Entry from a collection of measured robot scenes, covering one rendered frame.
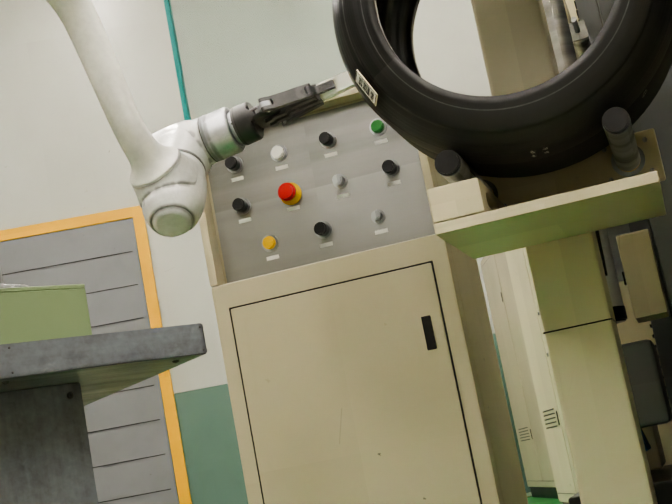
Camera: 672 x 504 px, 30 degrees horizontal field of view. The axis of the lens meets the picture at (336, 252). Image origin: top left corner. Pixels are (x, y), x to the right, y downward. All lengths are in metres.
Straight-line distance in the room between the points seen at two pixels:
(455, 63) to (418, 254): 8.99
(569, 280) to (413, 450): 0.55
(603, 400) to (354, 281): 0.66
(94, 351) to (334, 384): 1.27
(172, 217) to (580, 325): 0.79
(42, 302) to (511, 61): 1.19
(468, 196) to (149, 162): 0.55
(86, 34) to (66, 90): 9.53
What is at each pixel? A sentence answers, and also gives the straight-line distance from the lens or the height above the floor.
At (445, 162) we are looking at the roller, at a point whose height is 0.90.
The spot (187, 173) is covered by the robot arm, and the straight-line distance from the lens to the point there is 2.20.
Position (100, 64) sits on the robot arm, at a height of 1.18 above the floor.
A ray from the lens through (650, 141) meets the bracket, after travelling 2.41.
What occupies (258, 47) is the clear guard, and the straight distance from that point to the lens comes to 2.95.
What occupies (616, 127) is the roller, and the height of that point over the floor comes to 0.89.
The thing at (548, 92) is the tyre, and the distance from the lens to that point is 2.08.
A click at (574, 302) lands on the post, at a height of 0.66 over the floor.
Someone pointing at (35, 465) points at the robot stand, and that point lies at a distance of 1.63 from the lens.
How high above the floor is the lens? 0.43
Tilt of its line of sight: 10 degrees up
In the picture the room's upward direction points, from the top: 11 degrees counter-clockwise
